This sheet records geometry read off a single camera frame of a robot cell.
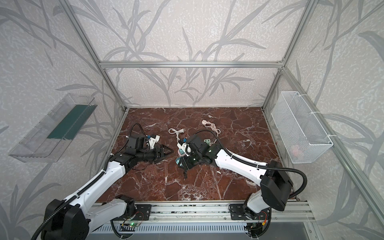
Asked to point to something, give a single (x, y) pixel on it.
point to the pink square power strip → (179, 153)
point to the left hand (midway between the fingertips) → (172, 149)
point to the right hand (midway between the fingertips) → (181, 159)
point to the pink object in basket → (295, 152)
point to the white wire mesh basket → (306, 139)
